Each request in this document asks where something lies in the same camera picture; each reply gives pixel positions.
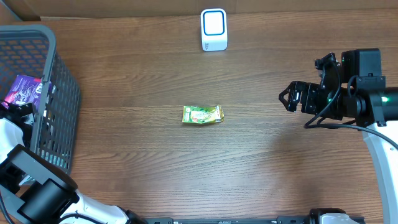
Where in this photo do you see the purple pad package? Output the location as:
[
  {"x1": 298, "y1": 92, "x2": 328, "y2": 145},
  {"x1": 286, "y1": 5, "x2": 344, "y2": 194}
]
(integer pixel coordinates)
[{"x1": 2, "y1": 75, "x2": 44, "y2": 110}]

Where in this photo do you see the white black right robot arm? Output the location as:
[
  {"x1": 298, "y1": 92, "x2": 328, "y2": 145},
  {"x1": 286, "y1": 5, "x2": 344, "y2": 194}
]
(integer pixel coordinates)
[{"x1": 279, "y1": 49, "x2": 397, "y2": 223}]

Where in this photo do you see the grey plastic mesh basket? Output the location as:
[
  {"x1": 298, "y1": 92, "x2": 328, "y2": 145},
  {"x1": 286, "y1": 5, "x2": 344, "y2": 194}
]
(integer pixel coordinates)
[{"x1": 1, "y1": 24, "x2": 81, "y2": 174}]

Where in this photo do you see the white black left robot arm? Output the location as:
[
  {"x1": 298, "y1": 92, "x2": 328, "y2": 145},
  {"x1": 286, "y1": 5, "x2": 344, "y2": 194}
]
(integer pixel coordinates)
[{"x1": 1, "y1": 101, "x2": 145, "y2": 224}]

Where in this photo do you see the white barcode scanner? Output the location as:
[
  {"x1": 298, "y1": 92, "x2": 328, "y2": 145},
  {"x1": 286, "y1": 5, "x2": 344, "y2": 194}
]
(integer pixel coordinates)
[{"x1": 200, "y1": 8, "x2": 228, "y2": 52}]

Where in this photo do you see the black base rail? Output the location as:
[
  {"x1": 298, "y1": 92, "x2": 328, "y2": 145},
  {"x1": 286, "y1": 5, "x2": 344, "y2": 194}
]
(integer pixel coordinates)
[{"x1": 145, "y1": 208, "x2": 366, "y2": 224}]

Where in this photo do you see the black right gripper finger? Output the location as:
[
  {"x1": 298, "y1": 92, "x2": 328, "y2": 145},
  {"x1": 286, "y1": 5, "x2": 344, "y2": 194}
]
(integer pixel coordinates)
[
  {"x1": 279, "y1": 81, "x2": 299, "y2": 99},
  {"x1": 279, "y1": 93, "x2": 295, "y2": 111}
]

